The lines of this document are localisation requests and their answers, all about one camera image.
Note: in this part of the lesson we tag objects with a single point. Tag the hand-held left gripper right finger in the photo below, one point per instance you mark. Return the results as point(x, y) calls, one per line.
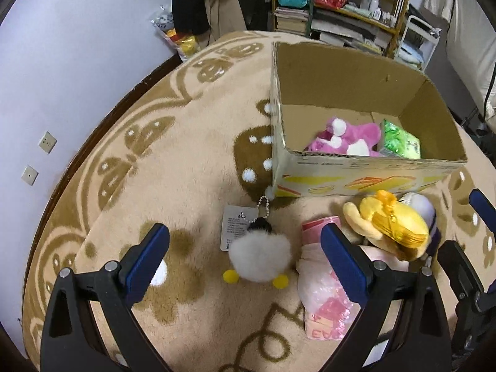
point(344, 265)

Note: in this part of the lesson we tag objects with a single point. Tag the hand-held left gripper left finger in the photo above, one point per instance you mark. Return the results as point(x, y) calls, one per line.
point(149, 257)

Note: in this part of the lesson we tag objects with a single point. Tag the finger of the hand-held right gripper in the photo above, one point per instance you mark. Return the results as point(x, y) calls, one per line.
point(482, 206)
point(461, 271)

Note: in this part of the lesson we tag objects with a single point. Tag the cardboard box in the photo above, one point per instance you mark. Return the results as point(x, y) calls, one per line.
point(348, 124)

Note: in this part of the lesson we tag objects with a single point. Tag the pink tissue pack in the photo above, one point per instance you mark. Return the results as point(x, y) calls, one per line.
point(321, 279)

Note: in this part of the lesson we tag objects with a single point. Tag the purple and white plush toy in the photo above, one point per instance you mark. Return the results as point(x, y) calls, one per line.
point(424, 207)

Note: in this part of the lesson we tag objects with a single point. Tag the yellow plush toy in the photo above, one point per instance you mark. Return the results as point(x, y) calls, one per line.
point(391, 221)

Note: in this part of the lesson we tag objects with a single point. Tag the white paper tag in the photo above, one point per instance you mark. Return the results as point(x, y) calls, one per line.
point(235, 224)

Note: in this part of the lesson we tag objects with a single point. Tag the green tissue pack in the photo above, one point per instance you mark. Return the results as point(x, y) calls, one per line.
point(399, 141)

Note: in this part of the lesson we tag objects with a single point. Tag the pink plush toy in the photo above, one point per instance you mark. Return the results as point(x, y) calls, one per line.
point(348, 139)

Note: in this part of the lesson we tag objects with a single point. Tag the white cloth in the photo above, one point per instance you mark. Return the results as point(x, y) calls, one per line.
point(471, 35)

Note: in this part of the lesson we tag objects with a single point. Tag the white cart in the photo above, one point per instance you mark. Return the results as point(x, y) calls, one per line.
point(420, 40)

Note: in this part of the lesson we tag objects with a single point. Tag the flat cardboard sheets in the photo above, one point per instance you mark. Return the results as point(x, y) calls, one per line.
point(348, 27)

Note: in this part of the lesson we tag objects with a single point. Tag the plastic snack bag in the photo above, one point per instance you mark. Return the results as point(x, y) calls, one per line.
point(174, 35)

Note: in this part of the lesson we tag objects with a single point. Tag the row of small bottles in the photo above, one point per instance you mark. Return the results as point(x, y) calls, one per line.
point(378, 7)

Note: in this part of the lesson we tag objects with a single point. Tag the stack of books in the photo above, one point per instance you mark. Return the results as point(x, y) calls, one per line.
point(291, 19)

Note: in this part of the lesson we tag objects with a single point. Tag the dark hanging clothing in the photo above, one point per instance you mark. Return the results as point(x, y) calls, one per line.
point(190, 0)

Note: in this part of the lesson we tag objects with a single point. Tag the beige hanging clothing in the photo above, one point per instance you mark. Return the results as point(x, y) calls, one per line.
point(224, 4)

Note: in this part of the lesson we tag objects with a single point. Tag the white wall socket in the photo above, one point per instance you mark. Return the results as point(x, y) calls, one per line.
point(47, 142)
point(30, 175)

